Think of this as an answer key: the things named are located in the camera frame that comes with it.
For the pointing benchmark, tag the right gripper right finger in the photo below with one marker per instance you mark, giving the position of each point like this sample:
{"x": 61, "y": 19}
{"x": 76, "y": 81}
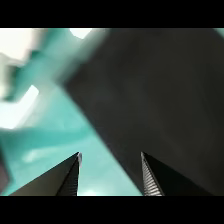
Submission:
{"x": 163, "y": 181}

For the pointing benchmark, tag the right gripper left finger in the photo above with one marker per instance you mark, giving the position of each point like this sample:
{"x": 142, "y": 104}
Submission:
{"x": 61, "y": 180}

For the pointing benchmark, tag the black garment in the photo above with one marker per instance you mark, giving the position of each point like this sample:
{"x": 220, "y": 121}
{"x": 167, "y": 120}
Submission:
{"x": 156, "y": 93}

